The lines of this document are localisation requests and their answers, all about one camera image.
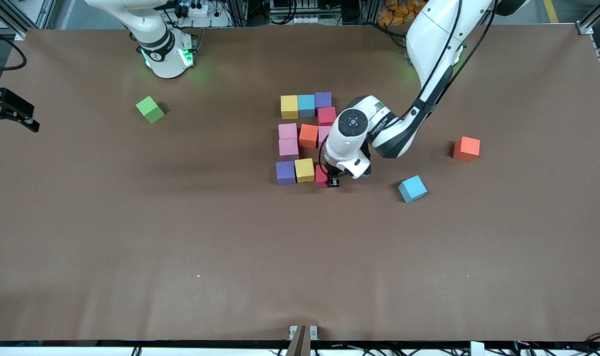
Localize orange bagged items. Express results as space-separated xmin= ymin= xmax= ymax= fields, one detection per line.
xmin=377 ymin=0 xmax=425 ymax=26

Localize brown table cover sheet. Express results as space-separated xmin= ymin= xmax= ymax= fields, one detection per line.
xmin=0 ymin=25 xmax=600 ymax=343

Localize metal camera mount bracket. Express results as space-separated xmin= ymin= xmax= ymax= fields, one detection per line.
xmin=285 ymin=324 xmax=319 ymax=356

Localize green foam cube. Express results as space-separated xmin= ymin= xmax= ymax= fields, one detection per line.
xmin=136 ymin=95 xmax=166 ymax=124

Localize orange foam cube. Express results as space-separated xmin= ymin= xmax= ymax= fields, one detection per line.
xmin=299 ymin=124 xmax=319 ymax=149
xmin=453 ymin=136 xmax=481 ymax=162

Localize aluminium frame rail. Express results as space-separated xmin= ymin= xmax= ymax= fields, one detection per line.
xmin=576 ymin=0 xmax=600 ymax=36
xmin=0 ymin=0 xmax=58 ymax=41

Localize blue foam cube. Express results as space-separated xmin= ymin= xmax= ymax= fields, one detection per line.
xmin=398 ymin=175 xmax=428 ymax=203
xmin=298 ymin=94 xmax=316 ymax=118

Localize yellow foam cube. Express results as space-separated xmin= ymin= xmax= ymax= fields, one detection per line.
xmin=294 ymin=158 xmax=316 ymax=183
xmin=280 ymin=95 xmax=299 ymax=120

